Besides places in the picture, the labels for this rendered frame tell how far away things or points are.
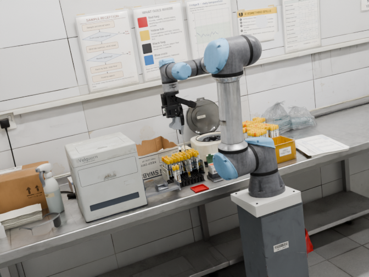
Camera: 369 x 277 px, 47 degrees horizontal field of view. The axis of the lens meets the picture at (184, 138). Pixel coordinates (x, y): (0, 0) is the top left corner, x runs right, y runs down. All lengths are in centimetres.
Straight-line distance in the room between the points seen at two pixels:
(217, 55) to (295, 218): 74
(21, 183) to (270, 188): 117
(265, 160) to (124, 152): 60
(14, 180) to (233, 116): 112
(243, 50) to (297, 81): 147
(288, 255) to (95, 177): 86
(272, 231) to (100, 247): 125
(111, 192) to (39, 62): 87
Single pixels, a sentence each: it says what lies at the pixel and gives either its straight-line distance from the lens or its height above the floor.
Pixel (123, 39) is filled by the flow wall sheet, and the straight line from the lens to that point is 242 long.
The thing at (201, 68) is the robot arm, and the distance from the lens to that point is 189.
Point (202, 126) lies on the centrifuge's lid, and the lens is 257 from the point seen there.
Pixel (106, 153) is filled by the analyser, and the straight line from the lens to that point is 181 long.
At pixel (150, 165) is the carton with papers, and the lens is 219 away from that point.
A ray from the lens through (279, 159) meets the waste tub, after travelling 220.
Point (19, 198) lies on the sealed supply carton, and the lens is 218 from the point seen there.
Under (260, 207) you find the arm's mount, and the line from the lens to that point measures 166.
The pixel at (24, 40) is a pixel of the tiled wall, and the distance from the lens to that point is 237.
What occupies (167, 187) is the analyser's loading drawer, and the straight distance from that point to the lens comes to 195.
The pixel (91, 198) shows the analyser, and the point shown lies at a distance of 185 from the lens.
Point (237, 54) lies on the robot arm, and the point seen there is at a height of 150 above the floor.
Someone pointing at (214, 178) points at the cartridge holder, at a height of 89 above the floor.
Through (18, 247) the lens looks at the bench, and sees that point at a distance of 186.
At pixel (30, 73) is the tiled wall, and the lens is 237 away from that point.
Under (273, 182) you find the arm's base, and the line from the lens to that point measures 172.
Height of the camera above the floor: 162
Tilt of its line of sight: 15 degrees down
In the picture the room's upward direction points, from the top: 9 degrees counter-clockwise
